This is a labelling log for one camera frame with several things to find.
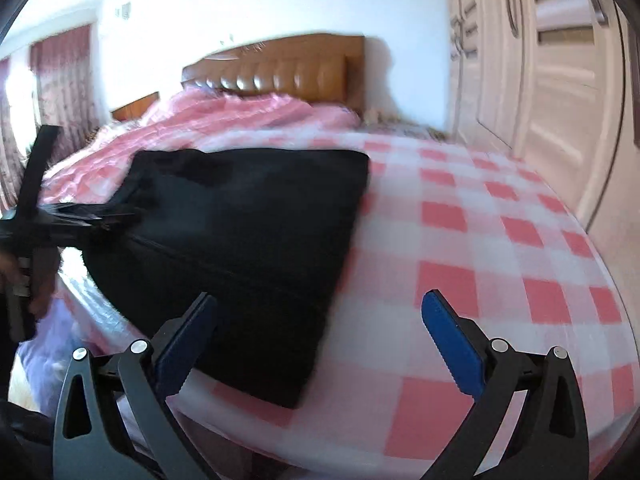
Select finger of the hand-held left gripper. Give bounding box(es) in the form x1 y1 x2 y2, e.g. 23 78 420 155
42 201 140 225
45 220 142 250

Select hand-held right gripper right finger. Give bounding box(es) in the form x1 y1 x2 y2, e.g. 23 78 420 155
421 289 591 480

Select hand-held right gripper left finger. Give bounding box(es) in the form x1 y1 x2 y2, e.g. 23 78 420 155
52 291 221 480

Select black pants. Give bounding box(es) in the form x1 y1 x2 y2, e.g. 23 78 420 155
80 147 371 409

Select person's left hand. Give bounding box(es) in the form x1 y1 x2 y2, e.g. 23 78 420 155
0 247 60 322

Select pink checkered bedsheet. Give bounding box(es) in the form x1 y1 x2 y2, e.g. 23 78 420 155
165 127 632 480

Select pink floral curtain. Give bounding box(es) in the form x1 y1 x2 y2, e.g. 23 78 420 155
0 57 28 211
29 24 98 166

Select lavender cloth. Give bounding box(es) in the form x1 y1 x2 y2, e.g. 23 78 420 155
12 260 161 411

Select pink crumpled quilt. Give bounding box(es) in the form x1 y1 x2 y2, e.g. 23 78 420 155
40 87 361 206

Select person's dark clothing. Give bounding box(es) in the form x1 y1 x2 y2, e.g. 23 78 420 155
0 400 56 480

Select brown patterned pillow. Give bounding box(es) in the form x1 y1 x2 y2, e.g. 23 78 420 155
360 107 446 141

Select wooden padded headboard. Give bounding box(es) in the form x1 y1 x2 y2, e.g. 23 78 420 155
180 33 366 111

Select white wardrobe doors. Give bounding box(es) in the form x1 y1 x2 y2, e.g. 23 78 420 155
445 0 640 231

